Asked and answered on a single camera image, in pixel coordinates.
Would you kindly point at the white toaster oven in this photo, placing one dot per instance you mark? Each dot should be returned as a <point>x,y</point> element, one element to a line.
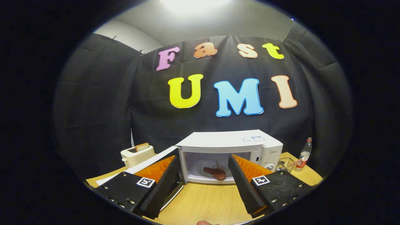
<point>225,139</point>

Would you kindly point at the clear red label water bottle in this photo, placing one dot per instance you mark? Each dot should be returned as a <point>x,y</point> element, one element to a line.
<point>303,156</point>

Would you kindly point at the toast slice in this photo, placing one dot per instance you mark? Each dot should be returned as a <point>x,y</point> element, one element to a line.
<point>142,147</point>

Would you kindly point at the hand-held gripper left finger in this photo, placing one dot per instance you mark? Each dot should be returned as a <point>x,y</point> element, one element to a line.
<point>162,190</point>

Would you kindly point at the red meat piece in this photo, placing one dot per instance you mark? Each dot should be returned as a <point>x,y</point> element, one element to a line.
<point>215,172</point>

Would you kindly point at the cream toaster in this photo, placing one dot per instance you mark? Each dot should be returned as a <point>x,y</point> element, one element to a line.
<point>137,157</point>

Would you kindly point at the red striped straw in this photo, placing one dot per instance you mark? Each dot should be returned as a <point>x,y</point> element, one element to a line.
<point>297,162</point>

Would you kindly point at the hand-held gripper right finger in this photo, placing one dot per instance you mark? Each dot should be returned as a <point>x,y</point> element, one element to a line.
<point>243,190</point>

